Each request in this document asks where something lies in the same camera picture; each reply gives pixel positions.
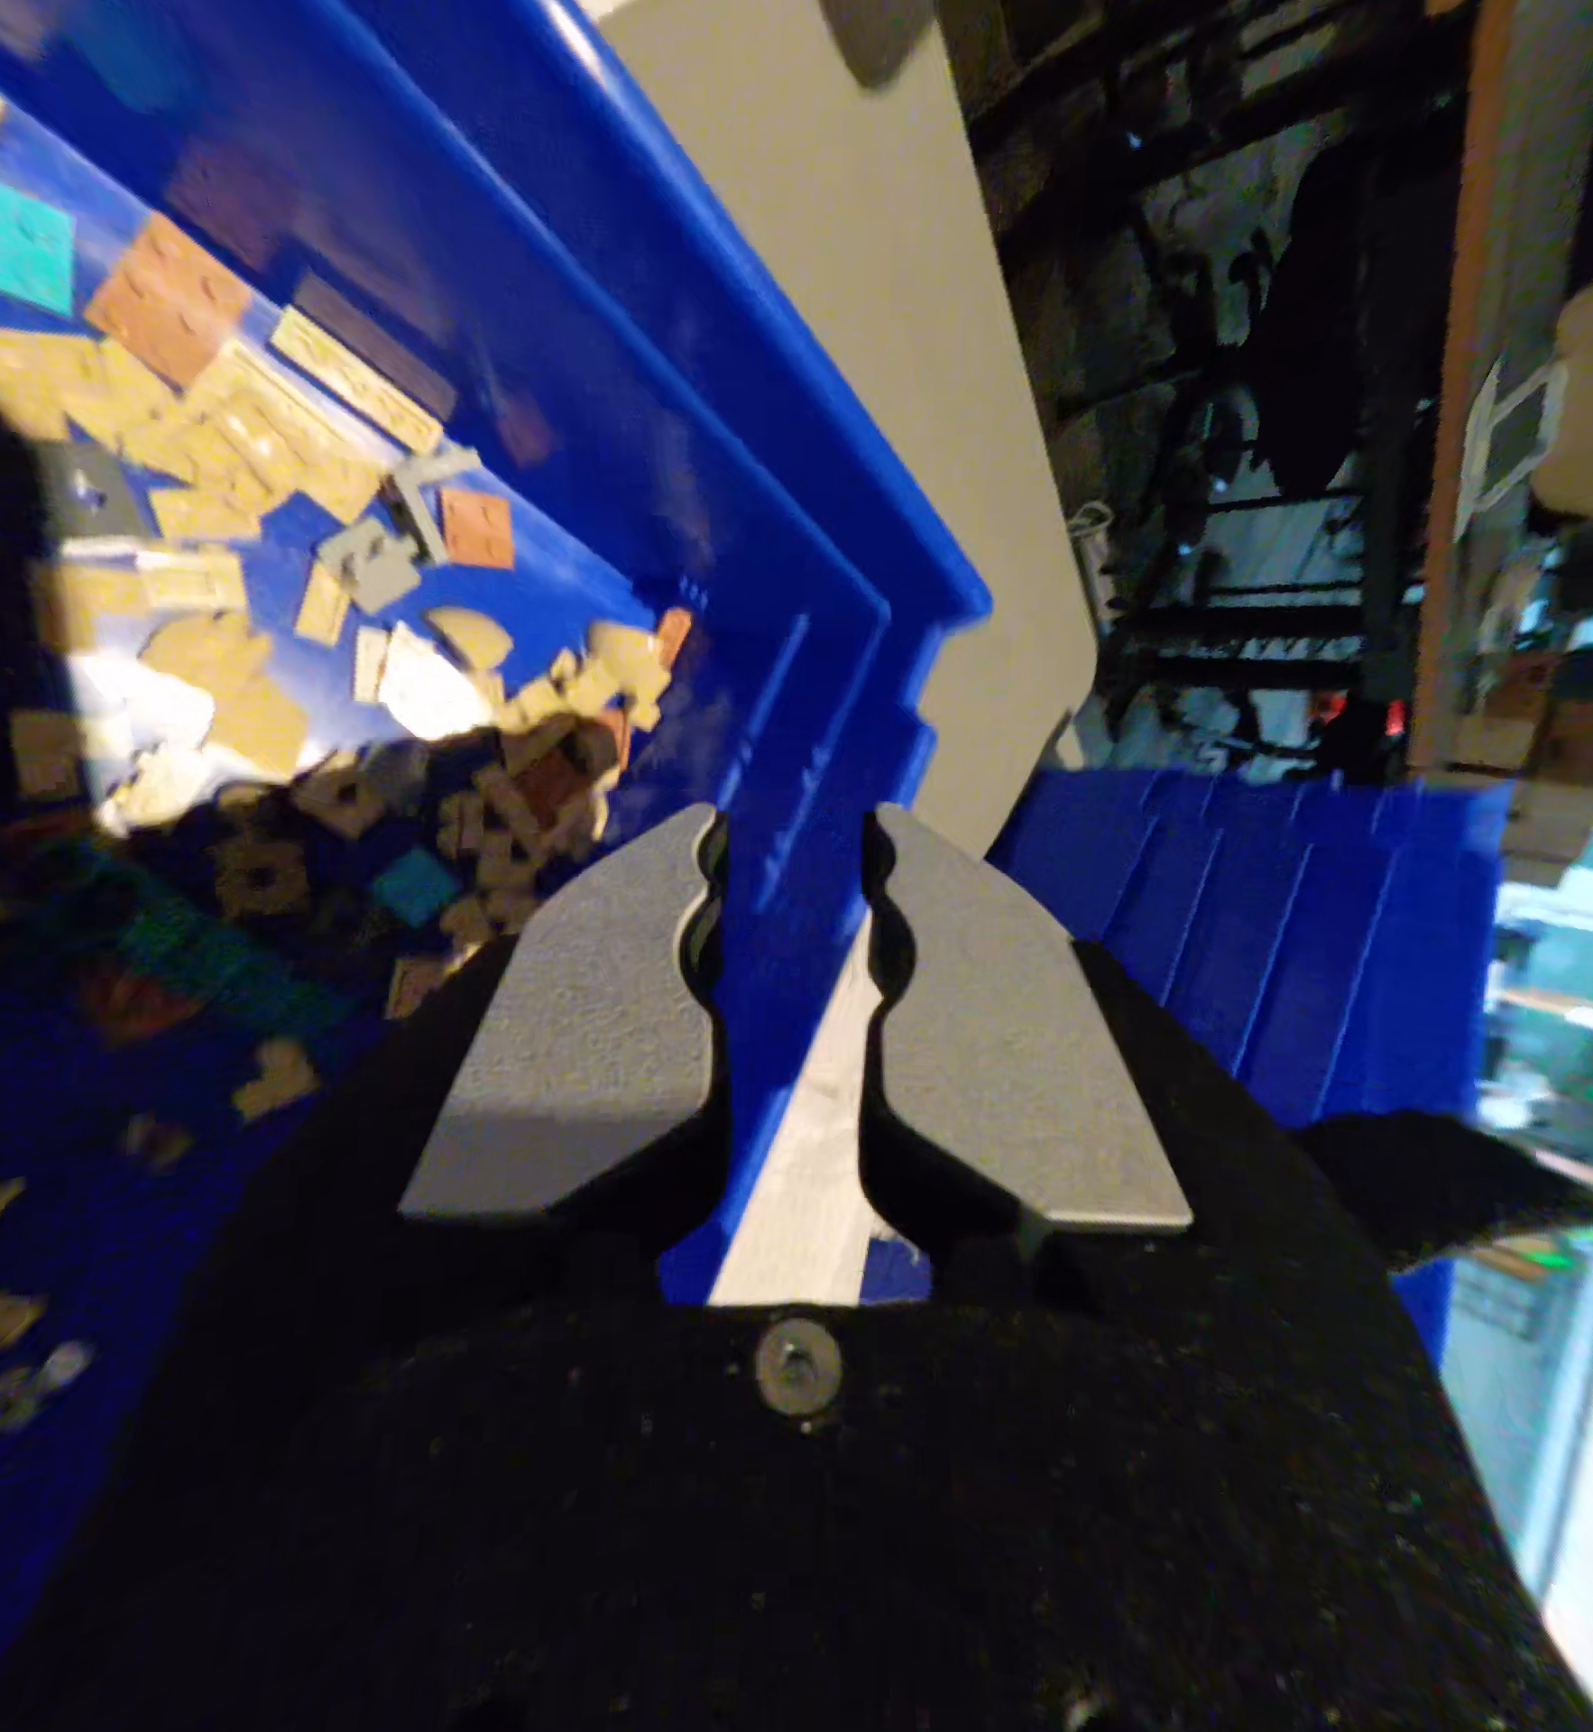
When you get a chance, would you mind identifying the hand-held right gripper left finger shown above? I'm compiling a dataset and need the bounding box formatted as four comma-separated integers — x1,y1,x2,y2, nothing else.
396,802,734,1220

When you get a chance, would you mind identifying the blue plastic storage bin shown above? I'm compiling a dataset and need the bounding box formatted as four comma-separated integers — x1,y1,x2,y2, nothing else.
0,0,996,1732

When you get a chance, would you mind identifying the stack of nested blue bins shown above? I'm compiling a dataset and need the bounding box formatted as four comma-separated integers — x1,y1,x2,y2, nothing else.
985,763,1515,1369

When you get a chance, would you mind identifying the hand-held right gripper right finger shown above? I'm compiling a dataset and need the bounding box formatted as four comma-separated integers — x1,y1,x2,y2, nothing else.
856,802,1196,1237

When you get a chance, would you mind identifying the grey desk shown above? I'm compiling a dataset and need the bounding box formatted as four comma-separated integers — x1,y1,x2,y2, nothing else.
592,0,1102,1307

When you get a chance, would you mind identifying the pile of toy bricks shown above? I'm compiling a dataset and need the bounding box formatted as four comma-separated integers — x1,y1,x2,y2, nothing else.
0,41,695,1437

